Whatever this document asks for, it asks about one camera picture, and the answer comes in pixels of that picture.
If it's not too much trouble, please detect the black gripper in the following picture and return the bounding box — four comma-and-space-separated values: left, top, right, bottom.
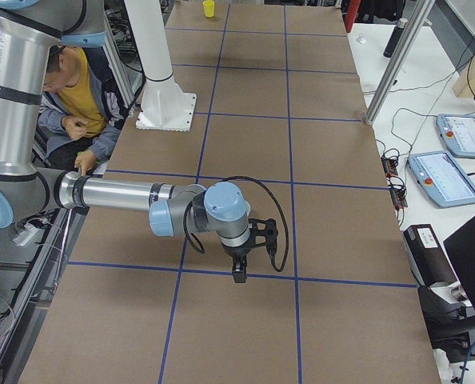
222, 241, 251, 283

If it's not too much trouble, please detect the yellow plastic cup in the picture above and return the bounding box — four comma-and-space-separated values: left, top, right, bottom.
202, 0, 215, 18

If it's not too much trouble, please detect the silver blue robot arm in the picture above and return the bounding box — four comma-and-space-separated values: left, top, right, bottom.
0, 1, 256, 283

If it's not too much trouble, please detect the small electronics board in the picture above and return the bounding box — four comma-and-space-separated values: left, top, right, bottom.
381, 157, 398, 178

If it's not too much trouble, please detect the black box with label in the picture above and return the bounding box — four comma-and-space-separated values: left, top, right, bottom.
403, 224, 459, 302

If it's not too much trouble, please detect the near teach pendant tablet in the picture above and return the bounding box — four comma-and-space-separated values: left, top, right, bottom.
408, 150, 475, 208

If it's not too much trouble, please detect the teach pendant tablet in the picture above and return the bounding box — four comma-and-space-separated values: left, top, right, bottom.
408, 150, 475, 208
436, 114, 475, 158

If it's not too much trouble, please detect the far teach pendant tablet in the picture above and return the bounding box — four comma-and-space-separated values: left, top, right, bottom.
436, 114, 475, 158

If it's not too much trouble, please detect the black water bottle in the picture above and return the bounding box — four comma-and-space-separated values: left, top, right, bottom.
383, 18, 408, 58

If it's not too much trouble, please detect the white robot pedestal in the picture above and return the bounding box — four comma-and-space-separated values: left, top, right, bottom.
125, 0, 197, 132

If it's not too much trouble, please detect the aluminium frame post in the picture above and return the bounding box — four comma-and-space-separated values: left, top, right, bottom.
364, 0, 435, 126

